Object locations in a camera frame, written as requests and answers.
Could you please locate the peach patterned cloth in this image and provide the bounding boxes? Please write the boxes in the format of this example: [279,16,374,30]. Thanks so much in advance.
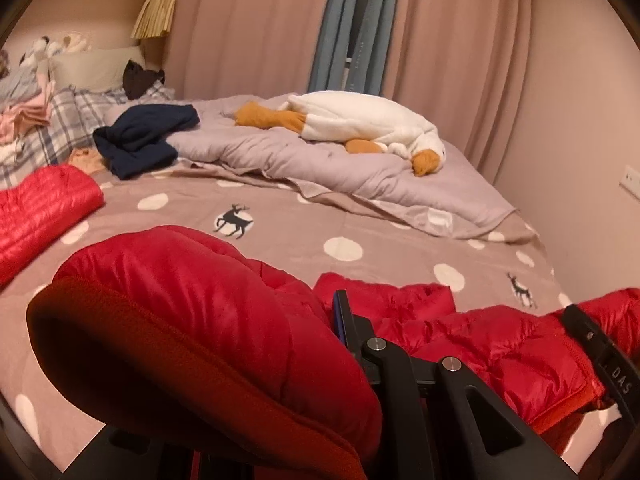
[67,147,108,171]

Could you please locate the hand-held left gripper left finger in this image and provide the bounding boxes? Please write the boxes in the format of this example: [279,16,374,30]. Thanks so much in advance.
[65,425,216,480]

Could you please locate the cream plush toy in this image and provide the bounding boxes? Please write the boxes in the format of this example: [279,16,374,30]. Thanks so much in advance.
[62,32,93,53]

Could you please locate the dark brown cloth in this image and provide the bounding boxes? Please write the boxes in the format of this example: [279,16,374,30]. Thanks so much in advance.
[122,59,166,101]

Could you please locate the navy blue garment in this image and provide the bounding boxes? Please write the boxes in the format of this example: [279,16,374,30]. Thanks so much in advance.
[93,104,201,180]

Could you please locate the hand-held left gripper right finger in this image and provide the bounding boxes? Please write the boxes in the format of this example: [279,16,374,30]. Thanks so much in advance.
[332,288,578,480]

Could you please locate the red down jacket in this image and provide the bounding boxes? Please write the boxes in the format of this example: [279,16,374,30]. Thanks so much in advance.
[26,225,640,480]
[0,164,106,288]

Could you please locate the grey crumpled garment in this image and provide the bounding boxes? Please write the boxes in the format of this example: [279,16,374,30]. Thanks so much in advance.
[0,65,43,103]

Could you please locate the folded red down jacket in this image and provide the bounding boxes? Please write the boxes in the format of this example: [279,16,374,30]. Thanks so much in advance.
[0,164,106,288]

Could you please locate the plaid pillow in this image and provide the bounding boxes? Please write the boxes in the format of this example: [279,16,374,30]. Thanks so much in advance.
[0,82,176,191]

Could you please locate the black and white plush toy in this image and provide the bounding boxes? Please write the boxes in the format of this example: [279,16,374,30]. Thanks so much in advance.
[20,35,66,66]

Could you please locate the pink folded clothes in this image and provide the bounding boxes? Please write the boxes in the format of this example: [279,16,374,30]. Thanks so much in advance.
[0,72,56,146]

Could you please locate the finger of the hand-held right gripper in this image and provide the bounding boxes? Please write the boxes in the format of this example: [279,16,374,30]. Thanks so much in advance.
[560,303,640,420]

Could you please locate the beige pillow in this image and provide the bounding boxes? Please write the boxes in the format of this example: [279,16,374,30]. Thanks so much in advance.
[47,46,146,93]

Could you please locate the white folded clothes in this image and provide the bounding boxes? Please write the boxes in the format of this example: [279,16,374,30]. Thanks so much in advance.
[0,137,26,166]

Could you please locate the grey quilt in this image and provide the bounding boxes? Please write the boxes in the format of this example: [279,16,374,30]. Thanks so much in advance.
[102,95,518,238]

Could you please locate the beige fringed hanging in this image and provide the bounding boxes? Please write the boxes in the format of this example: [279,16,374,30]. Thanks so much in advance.
[131,0,180,40]

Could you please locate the white goose plush toy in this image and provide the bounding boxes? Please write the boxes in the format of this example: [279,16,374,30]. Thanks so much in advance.
[234,91,447,178]

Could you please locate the blue curtain panel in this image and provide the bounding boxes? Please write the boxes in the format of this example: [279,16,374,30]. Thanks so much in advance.
[347,0,403,98]
[307,0,361,93]

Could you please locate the pink curtain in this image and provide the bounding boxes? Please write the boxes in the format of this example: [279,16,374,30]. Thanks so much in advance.
[382,0,533,186]
[165,0,341,103]

